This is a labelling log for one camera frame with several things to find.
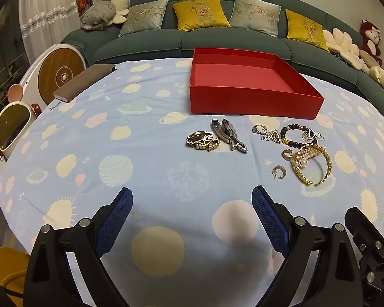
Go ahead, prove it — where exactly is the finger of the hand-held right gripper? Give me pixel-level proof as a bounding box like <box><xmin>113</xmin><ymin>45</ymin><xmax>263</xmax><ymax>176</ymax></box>
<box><xmin>345</xmin><ymin>207</ymin><xmax>384</xmax><ymax>295</ymax></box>

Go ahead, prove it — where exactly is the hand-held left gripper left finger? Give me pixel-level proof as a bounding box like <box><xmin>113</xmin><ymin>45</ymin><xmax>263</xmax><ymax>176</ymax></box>
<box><xmin>24</xmin><ymin>188</ymin><xmax>134</xmax><ymax>307</ymax></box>

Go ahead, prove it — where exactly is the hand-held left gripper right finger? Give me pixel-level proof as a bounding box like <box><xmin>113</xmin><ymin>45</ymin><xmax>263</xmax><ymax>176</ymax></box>
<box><xmin>251</xmin><ymin>185</ymin><xmax>368</xmax><ymax>307</ymax></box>

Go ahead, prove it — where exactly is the pearl bracelet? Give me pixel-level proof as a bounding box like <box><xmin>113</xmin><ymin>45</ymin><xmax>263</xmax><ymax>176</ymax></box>
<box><xmin>292</xmin><ymin>147</ymin><xmax>321</xmax><ymax>171</ymax></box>

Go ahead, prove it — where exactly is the gold cuff bracelet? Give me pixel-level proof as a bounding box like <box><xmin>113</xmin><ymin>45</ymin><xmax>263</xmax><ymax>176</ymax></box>
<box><xmin>288</xmin><ymin>144</ymin><xmax>332</xmax><ymax>186</ymax></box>

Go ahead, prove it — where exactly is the black bead bracelet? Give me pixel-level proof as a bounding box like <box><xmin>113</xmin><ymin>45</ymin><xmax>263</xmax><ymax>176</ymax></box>
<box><xmin>281</xmin><ymin>124</ymin><xmax>308</xmax><ymax>149</ymax></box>

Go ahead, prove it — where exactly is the silver ring charm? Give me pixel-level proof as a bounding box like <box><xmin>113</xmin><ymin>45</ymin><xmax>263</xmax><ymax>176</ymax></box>
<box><xmin>252</xmin><ymin>124</ymin><xmax>281</xmax><ymax>143</ymax></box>

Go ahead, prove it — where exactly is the silver metal watch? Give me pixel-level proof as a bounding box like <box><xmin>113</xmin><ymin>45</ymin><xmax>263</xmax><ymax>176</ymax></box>
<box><xmin>211</xmin><ymin>118</ymin><xmax>248</xmax><ymax>154</ymax></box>

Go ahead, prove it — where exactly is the gold link watch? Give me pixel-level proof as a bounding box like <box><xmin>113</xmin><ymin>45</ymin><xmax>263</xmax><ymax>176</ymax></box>
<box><xmin>186</xmin><ymin>131</ymin><xmax>221</xmax><ymax>152</ymax></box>

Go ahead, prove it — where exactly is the red cardboard box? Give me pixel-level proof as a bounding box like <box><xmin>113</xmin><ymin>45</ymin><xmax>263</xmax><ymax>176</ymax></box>
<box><xmin>189</xmin><ymin>48</ymin><xmax>326</xmax><ymax>120</ymax></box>

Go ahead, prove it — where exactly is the silver hoop earring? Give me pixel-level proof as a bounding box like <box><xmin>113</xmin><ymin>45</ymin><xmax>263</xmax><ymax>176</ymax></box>
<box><xmin>271</xmin><ymin>165</ymin><xmax>287</xmax><ymax>180</ymax></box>

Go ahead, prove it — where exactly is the blue planet print tablecloth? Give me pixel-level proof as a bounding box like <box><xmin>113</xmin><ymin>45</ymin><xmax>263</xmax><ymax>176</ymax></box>
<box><xmin>0</xmin><ymin>58</ymin><xmax>384</xmax><ymax>307</ymax></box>

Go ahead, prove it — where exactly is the silver earring pair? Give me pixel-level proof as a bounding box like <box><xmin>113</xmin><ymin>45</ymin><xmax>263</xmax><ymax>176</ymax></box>
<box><xmin>302</xmin><ymin>127</ymin><xmax>326</xmax><ymax>143</ymax></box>

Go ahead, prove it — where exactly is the yellow chair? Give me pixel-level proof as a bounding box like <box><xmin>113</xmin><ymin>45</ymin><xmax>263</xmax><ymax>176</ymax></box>
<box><xmin>0</xmin><ymin>246</ymin><xmax>31</xmax><ymax>307</ymax></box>

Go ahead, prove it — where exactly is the tan plush cushion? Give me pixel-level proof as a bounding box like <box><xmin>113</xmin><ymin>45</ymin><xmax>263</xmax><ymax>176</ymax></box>
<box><xmin>359</xmin><ymin>49</ymin><xmax>383</xmax><ymax>68</ymax></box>

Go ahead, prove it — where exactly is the white mouse-ear device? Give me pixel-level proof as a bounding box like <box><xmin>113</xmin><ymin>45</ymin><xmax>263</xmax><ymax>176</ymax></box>
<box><xmin>0</xmin><ymin>84</ymin><xmax>41</xmax><ymax>175</ymax></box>

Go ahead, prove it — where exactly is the brown notebook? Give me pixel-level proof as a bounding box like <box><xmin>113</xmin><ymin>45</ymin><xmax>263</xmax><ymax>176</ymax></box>
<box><xmin>53</xmin><ymin>64</ymin><xmax>116</xmax><ymax>103</ymax></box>

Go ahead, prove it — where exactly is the white round wooden-face device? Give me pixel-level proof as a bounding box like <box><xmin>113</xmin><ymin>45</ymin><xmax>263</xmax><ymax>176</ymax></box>
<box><xmin>18</xmin><ymin>43</ymin><xmax>88</xmax><ymax>110</ymax></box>

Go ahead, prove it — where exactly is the red monkey plush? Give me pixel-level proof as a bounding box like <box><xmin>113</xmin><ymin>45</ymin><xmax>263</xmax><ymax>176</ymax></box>
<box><xmin>359</xmin><ymin>19</ymin><xmax>383</xmax><ymax>66</ymax></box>

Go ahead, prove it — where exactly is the white flower cushion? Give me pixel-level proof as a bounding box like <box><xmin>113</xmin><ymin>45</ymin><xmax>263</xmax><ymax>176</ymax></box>
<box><xmin>323</xmin><ymin>27</ymin><xmax>361</xmax><ymax>71</ymax></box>

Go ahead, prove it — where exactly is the yellow embroidered pillow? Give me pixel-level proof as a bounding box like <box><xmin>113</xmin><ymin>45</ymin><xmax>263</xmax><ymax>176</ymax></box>
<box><xmin>172</xmin><ymin>0</ymin><xmax>231</xmax><ymax>31</ymax></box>
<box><xmin>285</xmin><ymin>8</ymin><xmax>330</xmax><ymax>52</ymax></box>

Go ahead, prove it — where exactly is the green sofa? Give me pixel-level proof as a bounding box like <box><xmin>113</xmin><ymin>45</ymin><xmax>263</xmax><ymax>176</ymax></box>
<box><xmin>62</xmin><ymin>0</ymin><xmax>384</xmax><ymax>103</ymax></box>

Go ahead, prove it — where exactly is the grey embroidered pillow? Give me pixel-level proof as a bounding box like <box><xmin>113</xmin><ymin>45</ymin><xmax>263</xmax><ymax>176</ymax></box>
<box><xmin>229</xmin><ymin>0</ymin><xmax>282</xmax><ymax>38</ymax></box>
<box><xmin>118</xmin><ymin>0</ymin><xmax>169</xmax><ymax>38</ymax></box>

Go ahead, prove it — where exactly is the grey pig plush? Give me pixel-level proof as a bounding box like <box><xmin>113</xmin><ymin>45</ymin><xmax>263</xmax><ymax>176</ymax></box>
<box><xmin>80</xmin><ymin>0</ymin><xmax>118</xmax><ymax>32</ymax></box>

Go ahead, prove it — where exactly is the white sheer curtain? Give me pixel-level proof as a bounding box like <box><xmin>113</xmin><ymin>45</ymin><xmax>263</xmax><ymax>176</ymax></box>
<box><xmin>18</xmin><ymin>0</ymin><xmax>84</xmax><ymax>71</ymax></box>

